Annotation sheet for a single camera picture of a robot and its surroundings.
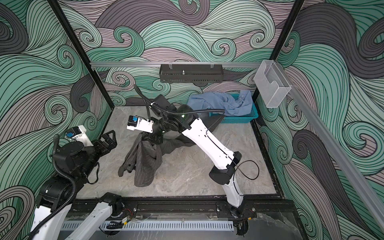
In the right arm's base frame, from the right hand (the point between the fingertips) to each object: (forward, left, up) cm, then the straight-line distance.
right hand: (144, 136), depth 62 cm
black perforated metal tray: (+50, -20, -3) cm, 53 cm away
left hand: (0, +16, +1) cm, 16 cm away
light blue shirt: (+46, -55, -27) cm, 77 cm away
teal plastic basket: (+33, -60, -28) cm, 74 cm away
